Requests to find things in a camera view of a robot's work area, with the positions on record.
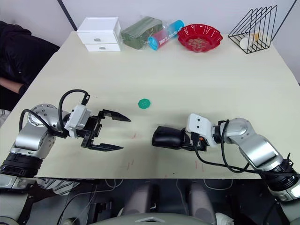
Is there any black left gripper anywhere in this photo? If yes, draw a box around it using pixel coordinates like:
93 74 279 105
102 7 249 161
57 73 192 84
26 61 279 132
77 109 132 152

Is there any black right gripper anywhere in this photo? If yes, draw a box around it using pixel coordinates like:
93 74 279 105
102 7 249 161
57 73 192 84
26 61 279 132
172 128 210 152

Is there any black computer mouse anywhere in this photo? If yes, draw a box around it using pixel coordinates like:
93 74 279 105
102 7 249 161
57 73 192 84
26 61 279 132
152 126 186 149

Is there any person's bare hand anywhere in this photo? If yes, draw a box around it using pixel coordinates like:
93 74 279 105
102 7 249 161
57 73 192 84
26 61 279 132
0 77 22 94

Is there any green round plastic cap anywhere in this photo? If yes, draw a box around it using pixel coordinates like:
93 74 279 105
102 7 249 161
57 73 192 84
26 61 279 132
137 98 151 110

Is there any grey rounded robot leg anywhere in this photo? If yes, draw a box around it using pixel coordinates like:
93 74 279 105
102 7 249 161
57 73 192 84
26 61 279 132
188 181 217 225
123 182 157 215

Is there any black white patterned object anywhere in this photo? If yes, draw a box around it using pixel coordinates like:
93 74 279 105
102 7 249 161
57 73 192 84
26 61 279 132
36 178 81 196

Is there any grey-green robot torso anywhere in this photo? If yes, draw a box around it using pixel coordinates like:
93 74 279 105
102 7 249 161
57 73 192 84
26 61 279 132
89 211 218 225

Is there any white two-drawer box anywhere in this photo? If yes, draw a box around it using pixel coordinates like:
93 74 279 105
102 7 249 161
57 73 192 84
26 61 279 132
76 16 122 53

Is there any green packet in clear bag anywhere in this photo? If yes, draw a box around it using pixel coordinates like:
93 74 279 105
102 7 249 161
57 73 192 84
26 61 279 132
120 15 164 51

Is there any red scalloped plastic bowl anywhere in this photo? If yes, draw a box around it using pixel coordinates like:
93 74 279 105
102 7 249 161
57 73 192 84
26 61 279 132
177 23 223 53

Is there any blue and pink cylinder can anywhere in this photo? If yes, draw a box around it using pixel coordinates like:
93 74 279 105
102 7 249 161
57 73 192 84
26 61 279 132
147 19 186 51

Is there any person in black clothing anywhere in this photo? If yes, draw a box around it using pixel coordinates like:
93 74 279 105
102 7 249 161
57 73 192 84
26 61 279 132
0 20 60 111

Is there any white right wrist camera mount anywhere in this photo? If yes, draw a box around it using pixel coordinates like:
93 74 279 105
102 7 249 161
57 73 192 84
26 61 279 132
187 113 218 148

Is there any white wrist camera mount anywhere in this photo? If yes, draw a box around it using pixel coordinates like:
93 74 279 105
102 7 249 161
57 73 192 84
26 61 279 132
64 104 91 138
187 113 218 148

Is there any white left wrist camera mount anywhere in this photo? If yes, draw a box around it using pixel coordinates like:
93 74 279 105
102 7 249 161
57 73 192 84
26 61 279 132
64 104 91 138

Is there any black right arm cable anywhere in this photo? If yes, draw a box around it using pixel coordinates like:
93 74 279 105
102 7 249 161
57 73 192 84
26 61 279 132
194 119 294 174

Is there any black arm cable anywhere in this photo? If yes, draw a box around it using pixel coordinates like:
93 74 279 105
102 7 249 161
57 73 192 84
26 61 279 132
194 119 294 174
18 89 91 139

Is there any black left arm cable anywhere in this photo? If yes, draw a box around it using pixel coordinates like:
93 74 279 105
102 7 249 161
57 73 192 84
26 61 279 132
18 89 91 139

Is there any black wire rack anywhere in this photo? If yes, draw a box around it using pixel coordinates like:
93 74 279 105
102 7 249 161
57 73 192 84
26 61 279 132
228 5 278 55

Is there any dark partition post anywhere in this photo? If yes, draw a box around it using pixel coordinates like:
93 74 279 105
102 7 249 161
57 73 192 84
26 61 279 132
57 0 78 31

